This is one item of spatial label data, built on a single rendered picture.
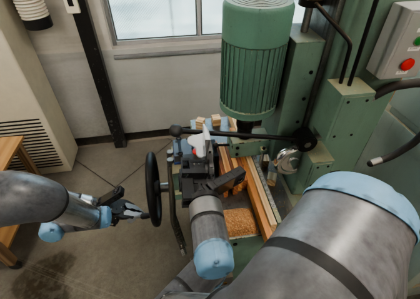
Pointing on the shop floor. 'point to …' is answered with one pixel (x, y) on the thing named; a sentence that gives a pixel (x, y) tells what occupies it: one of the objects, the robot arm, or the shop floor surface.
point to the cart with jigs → (13, 143)
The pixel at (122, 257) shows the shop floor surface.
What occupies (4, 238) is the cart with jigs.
